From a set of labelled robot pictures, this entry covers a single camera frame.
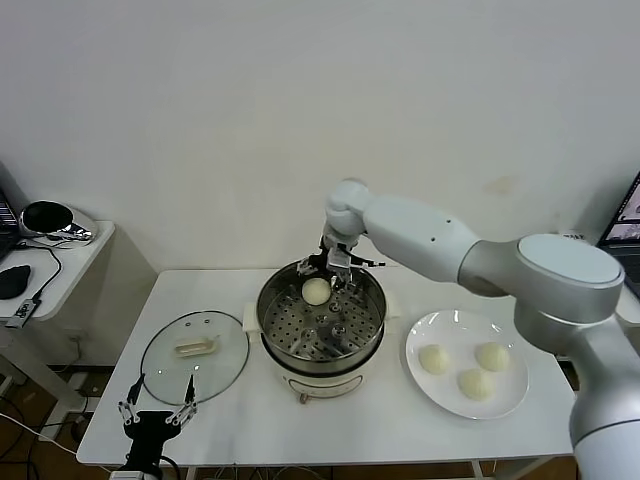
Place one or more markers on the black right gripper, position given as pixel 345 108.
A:
pixel 321 263

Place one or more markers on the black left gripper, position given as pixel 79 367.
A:
pixel 147 430

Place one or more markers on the white steamed baozi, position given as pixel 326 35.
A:
pixel 434 359
pixel 492 356
pixel 316 292
pixel 476 384

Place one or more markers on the round glass pot lid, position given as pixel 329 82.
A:
pixel 165 360

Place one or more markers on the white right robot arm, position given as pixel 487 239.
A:
pixel 425 235

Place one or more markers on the perforated steel steamer basket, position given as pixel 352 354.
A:
pixel 267 302

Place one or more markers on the steel steamer pot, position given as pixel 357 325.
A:
pixel 320 385

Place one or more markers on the white round plate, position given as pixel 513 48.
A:
pixel 425 390

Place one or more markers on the white side table with mouse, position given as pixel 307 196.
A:
pixel 75 270

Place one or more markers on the grey usb hub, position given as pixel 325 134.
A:
pixel 20 315

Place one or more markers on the black computer mouse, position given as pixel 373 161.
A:
pixel 14 282

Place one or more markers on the small printed table label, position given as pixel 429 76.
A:
pixel 573 237

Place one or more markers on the laptop beside chrome device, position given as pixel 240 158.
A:
pixel 5 210

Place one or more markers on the grey laptop with lit screen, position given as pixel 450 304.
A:
pixel 627 220

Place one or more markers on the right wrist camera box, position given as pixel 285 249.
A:
pixel 338 261

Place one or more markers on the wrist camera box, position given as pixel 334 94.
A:
pixel 338 261
pixel 134 475

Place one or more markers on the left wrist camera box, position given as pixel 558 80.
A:
pixel 134 475

